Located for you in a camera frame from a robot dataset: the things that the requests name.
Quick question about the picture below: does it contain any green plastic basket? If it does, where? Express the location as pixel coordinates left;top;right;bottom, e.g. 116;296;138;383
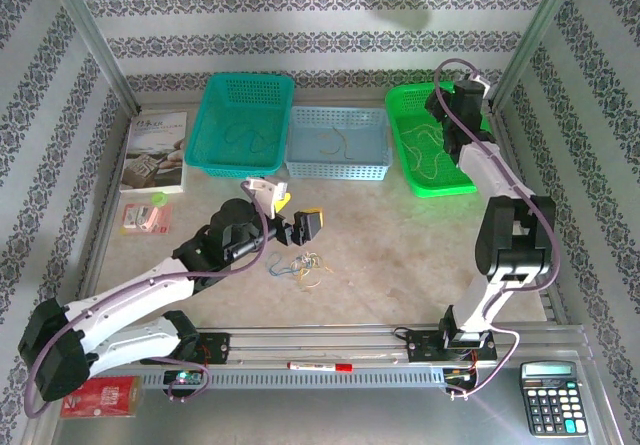
384;82;494;200

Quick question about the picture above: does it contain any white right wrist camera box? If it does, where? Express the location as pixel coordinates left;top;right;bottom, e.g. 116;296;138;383
467;74;495;97

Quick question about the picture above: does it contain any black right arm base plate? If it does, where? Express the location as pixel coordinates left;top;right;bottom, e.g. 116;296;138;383
405;329;499;364

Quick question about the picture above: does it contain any grey slotted cable duct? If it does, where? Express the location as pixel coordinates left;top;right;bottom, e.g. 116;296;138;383
142;368;446;390

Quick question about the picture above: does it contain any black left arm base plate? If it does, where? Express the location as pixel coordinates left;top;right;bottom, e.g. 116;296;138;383
139;332;232;366

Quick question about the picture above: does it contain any red paper packet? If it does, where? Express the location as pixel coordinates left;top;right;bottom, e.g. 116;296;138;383
59;375;142;420

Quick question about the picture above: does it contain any pink blister package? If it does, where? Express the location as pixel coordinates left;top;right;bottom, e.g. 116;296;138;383
121;202;175;236

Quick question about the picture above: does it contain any teal plastic basket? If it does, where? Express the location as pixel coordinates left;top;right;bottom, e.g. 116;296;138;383
184;72;296;182

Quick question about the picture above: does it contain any LED controller board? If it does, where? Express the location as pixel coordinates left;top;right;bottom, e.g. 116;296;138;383
163;368;204;387

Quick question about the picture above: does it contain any white book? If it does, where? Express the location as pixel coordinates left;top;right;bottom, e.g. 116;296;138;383
119;109;190;194

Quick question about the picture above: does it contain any black desk calculator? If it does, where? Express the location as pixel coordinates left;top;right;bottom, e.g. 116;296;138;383
519;360;589;437

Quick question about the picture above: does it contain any light blue plastic basket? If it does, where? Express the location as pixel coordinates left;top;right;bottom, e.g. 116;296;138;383
284;104;394;182

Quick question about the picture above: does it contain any red and white marker pen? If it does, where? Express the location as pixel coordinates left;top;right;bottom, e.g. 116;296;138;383
287;360;354;372

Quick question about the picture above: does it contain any aluminium frame post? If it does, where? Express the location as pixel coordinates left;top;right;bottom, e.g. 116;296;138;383
42;0;141;114
488;0;586;111

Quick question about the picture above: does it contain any white cable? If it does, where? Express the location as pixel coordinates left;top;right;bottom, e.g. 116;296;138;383
298;267;326;292
299;252;335;274
409;134;451;181

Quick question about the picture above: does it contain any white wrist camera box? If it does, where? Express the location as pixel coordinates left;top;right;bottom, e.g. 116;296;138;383
243;177;291;219
467;74;495;97

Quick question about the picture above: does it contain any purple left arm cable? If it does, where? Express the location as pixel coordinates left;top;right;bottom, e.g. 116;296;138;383
23;179;266;419

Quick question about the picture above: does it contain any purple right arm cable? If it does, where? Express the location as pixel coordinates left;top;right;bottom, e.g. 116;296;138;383
432;58;561;401

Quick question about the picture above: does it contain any aluminium mounting rail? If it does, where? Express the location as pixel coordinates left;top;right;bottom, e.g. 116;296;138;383
47;324;594;366

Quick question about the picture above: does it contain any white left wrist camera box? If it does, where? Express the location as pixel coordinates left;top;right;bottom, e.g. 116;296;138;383
243;177;291;219

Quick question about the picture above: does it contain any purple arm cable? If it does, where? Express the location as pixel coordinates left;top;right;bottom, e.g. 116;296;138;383
23;179;266;419
432;58;561;401

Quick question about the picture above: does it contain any controller board with wires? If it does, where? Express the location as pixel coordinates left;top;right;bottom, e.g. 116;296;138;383
443;367;479;386

